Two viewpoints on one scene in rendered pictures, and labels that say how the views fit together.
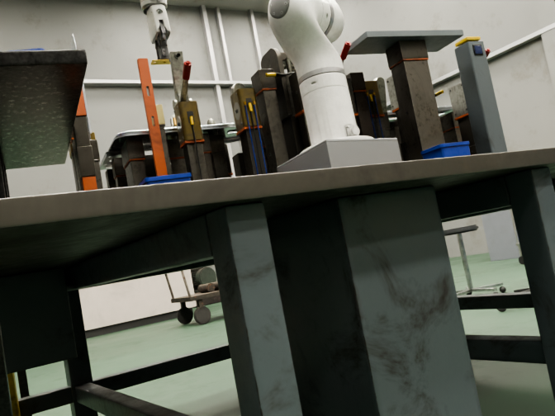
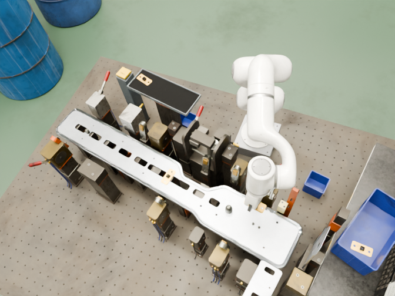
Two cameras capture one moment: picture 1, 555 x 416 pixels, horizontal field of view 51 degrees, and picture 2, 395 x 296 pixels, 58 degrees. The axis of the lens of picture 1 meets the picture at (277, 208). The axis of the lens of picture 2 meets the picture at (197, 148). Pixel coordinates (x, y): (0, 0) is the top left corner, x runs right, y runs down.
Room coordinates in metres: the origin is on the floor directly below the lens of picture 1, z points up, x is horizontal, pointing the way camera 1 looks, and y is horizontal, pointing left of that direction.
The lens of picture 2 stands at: (2.20, 0.61, 2.60)
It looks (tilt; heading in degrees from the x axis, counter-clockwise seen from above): 61 degrees down; 244
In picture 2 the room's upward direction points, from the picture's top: 10 degrees counter-clockwise
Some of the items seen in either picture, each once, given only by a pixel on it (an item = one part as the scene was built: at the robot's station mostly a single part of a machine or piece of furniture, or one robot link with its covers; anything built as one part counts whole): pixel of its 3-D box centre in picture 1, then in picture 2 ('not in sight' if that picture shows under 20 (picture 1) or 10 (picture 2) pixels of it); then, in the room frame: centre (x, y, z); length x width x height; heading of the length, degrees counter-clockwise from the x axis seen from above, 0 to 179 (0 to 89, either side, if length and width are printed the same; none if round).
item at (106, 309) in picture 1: (105, 297); not in sight; (8.79, 2.80, 0.45); 2.40 x 1.94 x 0.90; 33
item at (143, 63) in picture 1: (156, 141); (287, 209); (1.65, 0.31, 0.95); 0.03 x 0.01 x 0.50; 114
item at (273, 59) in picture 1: (307, 125); (207, 158); (1.79, -0.14, 0.94); 0.18 x 0.13 x 0.49; 114
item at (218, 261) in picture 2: not in sight; (218, 265); (2.05, 0.32, 0.87); 0.12 x 0.07 x 0.35; 24
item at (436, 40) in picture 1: (404, 42); (163, 91); (1.81, -0.49, 1.16); 0.37 x 0.14 x 0.02; 114
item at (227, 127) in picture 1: (309, 126); (164, 176); (2.03, -0.16, 1.00); 1.38 x 0.22 x 0.02; 114
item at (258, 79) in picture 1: (274, 139); (230, 170); (1.73, -0.03, 0.91); 0.07 x 0.05 x 0.42; 24
